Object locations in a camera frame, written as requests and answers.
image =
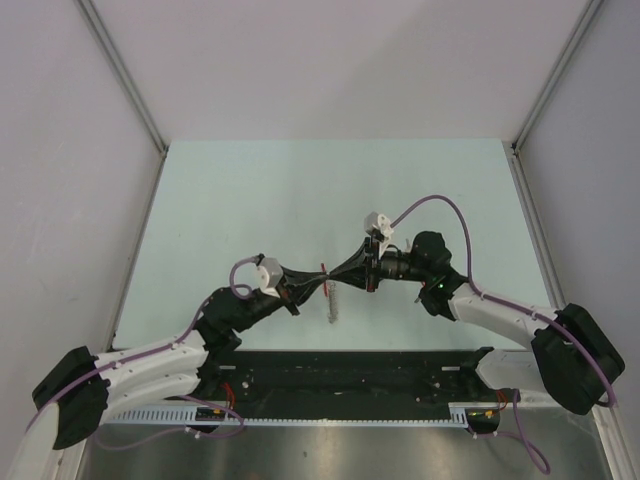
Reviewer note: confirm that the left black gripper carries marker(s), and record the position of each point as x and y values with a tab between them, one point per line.
296	286

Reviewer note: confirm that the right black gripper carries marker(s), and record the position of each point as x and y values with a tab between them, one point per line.
359	270

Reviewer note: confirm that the silver red keyring holder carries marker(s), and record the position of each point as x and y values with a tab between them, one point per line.
330	292

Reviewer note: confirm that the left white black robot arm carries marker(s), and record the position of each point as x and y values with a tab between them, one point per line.
84	390

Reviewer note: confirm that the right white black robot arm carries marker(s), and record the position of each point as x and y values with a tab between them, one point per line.
564	353

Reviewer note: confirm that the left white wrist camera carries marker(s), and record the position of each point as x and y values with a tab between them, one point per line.
269	274

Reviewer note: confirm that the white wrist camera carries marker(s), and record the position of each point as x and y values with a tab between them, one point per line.
378	227
269	274

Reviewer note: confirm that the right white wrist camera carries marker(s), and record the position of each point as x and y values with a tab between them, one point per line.
378	227

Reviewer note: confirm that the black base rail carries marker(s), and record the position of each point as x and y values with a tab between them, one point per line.
349	385

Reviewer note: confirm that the white slotted cable duct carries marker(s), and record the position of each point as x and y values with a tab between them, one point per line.
194	415

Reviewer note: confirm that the left aluminium frame post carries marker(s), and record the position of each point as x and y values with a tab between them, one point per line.
105	42

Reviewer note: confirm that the aluminium frame post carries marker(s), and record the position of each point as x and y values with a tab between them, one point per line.
105	42
586	20

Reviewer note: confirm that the right aluminium frame post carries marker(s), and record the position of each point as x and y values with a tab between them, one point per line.
586	20

